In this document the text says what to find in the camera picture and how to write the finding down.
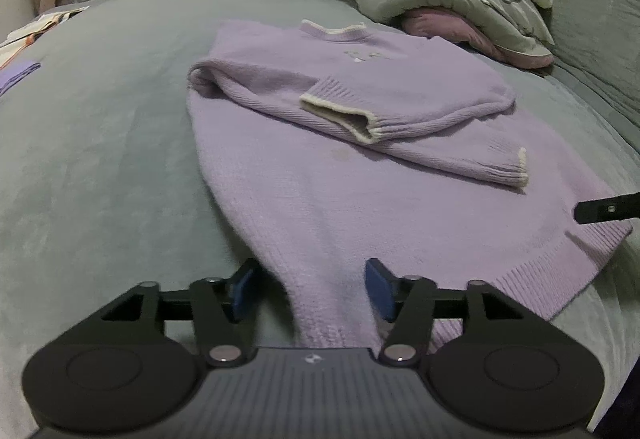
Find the grey quilted blanket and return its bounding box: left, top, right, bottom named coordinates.
left=445, top=0, right=640, bottom=147

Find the purple knit sweater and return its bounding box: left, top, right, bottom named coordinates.
left=186, top=18, right=635, bottom=356

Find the patterned cloth at edge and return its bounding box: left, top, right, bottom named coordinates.
left=0, top=5, right=91, bottom=70

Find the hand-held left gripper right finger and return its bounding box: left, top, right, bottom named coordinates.
left=364, top=257, right=545, bottom=366

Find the grey velvet bed sheet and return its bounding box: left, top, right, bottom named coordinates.
left=0, top=0, right=640, bottom=435

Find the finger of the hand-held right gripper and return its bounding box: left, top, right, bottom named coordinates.
left=573, top=191, right=640, bottom=226

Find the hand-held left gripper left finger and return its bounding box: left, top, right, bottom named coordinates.
left=100, top=258, right=262, bottom=367

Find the small purple cloth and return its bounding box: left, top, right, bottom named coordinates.
left=0, top=60, right=42, bottom=97

